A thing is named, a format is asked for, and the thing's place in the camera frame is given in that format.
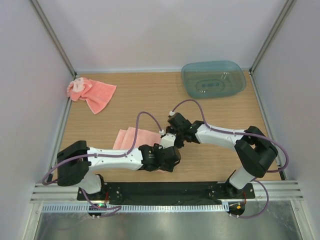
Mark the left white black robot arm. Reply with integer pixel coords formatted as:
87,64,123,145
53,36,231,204
57,140,181,200

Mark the blue translucent plastic tub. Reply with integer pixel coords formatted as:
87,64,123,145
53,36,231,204
181,60,247,99

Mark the right aluminium frame post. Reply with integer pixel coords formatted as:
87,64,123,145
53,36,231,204
249,0,296,75

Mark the aluminium frame post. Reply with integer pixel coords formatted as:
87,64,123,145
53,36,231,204
249,0,296,75
29,0,77,78

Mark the white slotted cable duct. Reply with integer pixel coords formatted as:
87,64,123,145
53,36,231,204
41,202,229,213

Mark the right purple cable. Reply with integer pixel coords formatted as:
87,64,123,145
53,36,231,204
168,99,290,220

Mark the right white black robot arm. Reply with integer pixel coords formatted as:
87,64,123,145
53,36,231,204
166,112,279,198

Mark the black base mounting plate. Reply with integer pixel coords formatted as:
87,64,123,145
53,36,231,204
87,181,256,206

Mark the light pink towel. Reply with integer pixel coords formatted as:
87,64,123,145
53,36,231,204
112,126,167,174

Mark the purple cable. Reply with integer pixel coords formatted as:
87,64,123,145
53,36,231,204
41,111,166,217
168,99,290,220

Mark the aluminium front rail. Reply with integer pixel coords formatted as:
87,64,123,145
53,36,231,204
30,180,304,204

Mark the coral pink printed towel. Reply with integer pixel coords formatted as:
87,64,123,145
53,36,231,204
66,77,117,115

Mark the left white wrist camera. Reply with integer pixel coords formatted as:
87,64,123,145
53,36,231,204
159,130,176,149

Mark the left aluminium frame post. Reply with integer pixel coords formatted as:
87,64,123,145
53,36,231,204
29,0,77,78

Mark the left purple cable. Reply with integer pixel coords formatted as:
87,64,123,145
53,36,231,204
41,111,166,217

